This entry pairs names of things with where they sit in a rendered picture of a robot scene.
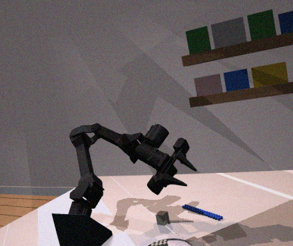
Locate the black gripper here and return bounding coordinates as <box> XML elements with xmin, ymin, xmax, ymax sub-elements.
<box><xmin>146</xmin><ymin>138</ymin><xmax>197</xmax><ymax>195</ymax></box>

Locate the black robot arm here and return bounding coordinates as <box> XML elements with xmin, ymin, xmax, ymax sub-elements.
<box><xmin>68</xmin><ymin>123</ymin><xmax>169</xmax><ymax>216</ymax></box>

